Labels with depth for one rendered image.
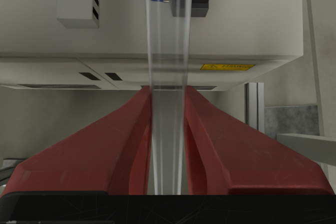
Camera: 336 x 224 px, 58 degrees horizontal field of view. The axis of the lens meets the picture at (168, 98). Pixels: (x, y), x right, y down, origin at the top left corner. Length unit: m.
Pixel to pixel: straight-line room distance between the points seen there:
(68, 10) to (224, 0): 0.23
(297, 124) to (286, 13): 0.70
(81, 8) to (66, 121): 0.72
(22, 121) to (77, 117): 0.19
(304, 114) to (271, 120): 0.12
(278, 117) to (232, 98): 0.17
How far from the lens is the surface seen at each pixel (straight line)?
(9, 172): 1.12
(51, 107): 1.14
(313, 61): 1.22
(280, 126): 1.14
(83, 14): 0.44
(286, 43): 0.50
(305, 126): 1.17
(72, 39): 0.48
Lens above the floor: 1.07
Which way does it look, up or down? 86 degrees down
